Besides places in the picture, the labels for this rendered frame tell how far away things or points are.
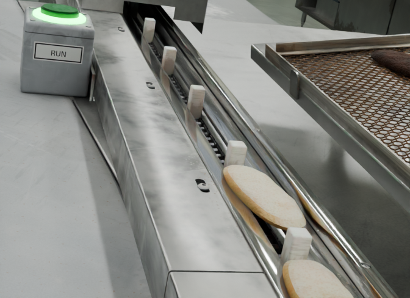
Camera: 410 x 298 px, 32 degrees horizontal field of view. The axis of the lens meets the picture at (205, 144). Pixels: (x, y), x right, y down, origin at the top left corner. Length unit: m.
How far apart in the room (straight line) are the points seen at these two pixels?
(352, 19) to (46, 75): 4.22
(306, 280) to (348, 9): 4.57
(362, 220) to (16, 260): 0.29
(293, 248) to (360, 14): 4.39
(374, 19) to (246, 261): 4.25
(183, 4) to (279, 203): 0.55
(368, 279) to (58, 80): 0.43
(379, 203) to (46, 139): 0.30
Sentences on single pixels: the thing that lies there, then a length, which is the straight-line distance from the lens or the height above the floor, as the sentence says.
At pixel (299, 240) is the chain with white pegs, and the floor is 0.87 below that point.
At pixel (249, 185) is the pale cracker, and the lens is 0.52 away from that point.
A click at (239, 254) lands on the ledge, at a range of 0.42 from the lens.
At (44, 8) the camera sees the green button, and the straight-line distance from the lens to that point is 0.76.
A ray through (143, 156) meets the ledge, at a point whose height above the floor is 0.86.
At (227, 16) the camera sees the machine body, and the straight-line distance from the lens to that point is 1.36.
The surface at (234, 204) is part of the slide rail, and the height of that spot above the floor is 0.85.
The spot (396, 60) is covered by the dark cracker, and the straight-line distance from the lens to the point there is 0.77.
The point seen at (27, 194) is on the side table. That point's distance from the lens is 0.55.
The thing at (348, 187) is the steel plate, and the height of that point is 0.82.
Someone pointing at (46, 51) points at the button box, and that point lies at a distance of 0.75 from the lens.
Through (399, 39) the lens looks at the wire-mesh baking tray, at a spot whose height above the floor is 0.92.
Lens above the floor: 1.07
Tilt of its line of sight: 21 degrees down
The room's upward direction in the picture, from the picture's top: 11 degrees clockwise
